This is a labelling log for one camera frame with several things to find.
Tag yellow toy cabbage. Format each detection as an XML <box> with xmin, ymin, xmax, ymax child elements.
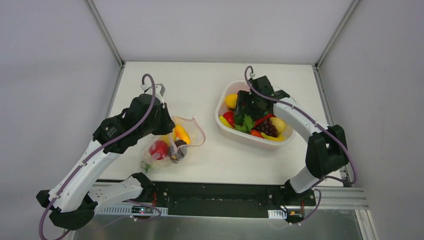
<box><xmin>159</xmin><ymin>131</ymin><xmax>177</xmax><ymax>146</ymax></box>

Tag orange toy mango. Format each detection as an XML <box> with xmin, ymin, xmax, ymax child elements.
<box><xmin>172</xmin><ymin>124</ymin><xmax>191</xmax><ymax>145</ymax></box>

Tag clear zip top bag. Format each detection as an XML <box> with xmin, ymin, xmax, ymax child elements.
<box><xmin>140</xmin><ymin>116</ymin><xmax>206</xmax><ymax>173</ymax></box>

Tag dark purple toy eggplant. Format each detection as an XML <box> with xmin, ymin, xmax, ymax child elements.
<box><xmin>168</xmin><ymin>140</ymin><xmax>188</xmax><ymax>164</ymax></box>

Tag red toy tomato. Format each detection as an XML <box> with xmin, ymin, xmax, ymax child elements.
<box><xmin>148</xmin><ymin>140</ymin><xmax>169</xmax><ymax>160</ymax></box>

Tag white toy radish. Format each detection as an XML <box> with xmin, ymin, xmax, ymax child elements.
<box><xmin>140</xmin><ymin>153</ymin><xmax>168</xmax><ymax>173</ymax></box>

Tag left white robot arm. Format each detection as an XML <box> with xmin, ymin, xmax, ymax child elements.
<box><xmin>36</xmin><ymin>93</ymin><xmax>175</xmax><ymax>231</ymax></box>

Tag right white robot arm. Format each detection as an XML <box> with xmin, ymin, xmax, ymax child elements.
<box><xmin>231</xmin><ymin>76</ymin><xmax>350</xmax><ymax>205</ymax></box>

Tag yellow toy lemon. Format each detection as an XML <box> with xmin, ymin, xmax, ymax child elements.
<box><xmin>224</xmin><ymin>93</ymin><xmax>238</xmax><ymax>111</ymax></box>

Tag red toy chili pepper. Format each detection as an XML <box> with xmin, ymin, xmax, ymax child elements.
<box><xmin>254</xmin><ymin>113</ymin><xmax>275</xmax><ymax>127</ymax></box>

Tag white plastic basket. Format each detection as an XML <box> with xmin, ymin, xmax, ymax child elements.
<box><xmin>215</xmin><ymin>80</ymin><xmax>296</xmax><ymax>151</ymax></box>

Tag green toy leaf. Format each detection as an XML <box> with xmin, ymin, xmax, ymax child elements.
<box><xmin>234</xmin><ymin>114</ymin><xmax>256</xmax><ymax>134</ymax></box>

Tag dark toy grapes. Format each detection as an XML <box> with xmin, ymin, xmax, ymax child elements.
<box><xmin>254</xmin><ymin>119</ymin><xmax>279</xmax><ymax>138</ymax></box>

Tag red toy bell pepper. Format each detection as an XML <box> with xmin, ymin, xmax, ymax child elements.
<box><xmin>222</xmin><ymin>111</ymin><xmax>235</xmax><ymax>128</ymax></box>

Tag orange toy carrot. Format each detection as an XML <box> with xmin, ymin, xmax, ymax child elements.
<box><xmin>250</xmin><ymin>129</ymin><xmax>264</xmax><ymax>139</ymax></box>

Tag yellow toy pear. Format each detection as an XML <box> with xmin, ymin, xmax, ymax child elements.
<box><xmin>270</xmin><ymin>117</ymin><xmax>287</xmax><ymax>135</ymax></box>

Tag yellow toy banana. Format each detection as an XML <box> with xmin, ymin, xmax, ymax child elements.
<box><xmin>260</xmin><ymin>132</ymin><xmax>286</xmax><ymax>142</ymax></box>

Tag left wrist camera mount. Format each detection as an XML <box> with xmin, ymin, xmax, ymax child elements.
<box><xmin>140</xmin><ymin>83</ymin><xmax>166</xmax><ymax>104</ymax></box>

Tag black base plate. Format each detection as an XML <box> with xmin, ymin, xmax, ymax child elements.
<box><xmin>134</xmin><ymin>181</ymin><xmax>316</xmax><ymax>218</ymax></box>

